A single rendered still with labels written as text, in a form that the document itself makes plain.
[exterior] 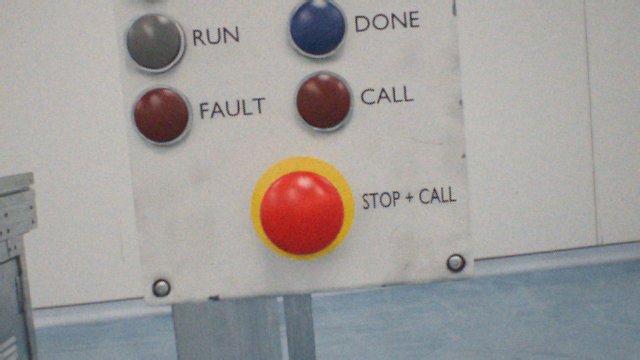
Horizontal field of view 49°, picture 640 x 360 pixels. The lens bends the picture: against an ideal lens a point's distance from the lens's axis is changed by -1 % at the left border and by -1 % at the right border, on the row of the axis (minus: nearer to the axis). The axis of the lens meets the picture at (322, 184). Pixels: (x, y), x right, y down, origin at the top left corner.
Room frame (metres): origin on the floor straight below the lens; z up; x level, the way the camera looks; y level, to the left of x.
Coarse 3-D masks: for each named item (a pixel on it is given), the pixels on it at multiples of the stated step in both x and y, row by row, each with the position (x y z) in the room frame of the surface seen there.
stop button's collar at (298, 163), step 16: (288, 160) 0.35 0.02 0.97; (304, 160) 0.35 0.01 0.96; (320, 160) 0.35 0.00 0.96; (272, 176) 0.35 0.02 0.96; (336, 176) 0.35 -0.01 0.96; (256, 192) 0.35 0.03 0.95; (384, 192) 0.36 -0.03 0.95; (256, 208) 0.35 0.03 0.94; (352, 208) 0.35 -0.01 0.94; (256, 224) 0.35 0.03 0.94; (336, 240) 0.35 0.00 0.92; (288, 256) 0.35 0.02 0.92; (304, 256) 0.35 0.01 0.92; (320, 256) 0.35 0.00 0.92
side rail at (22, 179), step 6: (18, 174) 1.72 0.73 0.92; (24, 174) 1.75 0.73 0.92; (30, 174) 1.79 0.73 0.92; (0, 180) 1.61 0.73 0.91; (6, 180) 1.65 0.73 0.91; (12, 180) 1.68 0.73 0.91; (18, 180) 1.71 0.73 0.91; (24, 180) 1.75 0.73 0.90; (30, 180) 1.79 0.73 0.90; (0, 186) 1.61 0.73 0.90; (6, 186) 1.64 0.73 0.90; (12, 186) 1.67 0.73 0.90; (18, 186) 1.71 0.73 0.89
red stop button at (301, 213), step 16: (288, 176) 0.33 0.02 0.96; (304, 176) 0.33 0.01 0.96; (320, 176) 0.33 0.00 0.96; (272, 192) 0.33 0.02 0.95; (288, 192) 0.33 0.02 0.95; (304, 192) 0.33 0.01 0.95; (320, 192) 0.33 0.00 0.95; (336, 192) 0.33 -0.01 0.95; (272, 208) 0.33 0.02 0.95; (288, 208) 0.33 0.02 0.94; (304, 208) 0.33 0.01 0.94; (320, 208) 0.33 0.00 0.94; (336, 208) 0.33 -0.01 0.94; (272, 224) 0.33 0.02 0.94; (288, 224) 0.33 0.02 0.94; (304, 224) 0.33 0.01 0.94; (320, 224) 0.33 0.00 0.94; (336, 224) 0.33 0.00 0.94; (272, 240) 0.33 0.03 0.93; (288, 240) 0.33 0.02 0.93; (304, 240) 0.33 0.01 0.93; (320, 240) 0.33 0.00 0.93
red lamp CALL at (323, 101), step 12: (312, 84) 0.35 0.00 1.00; (324, 84) 0.35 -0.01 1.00; (336, 84) 0.35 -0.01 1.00; (300, 96) 0.35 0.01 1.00; (312, 96) 0.35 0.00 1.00; (324, 96) 0.35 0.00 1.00; (336, 96) 0.35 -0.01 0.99; (348, 96) 0.35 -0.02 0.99; (300, 108) 0.35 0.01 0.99; (312, 108) 0.35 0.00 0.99; (324, 108) 0.35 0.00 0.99; (336, 108) 0.35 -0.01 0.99; (348, 108) 0.35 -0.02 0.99; (312, 120) 0.35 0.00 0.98; (324, 120) 0.35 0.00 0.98; (336, 120) 0.35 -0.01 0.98
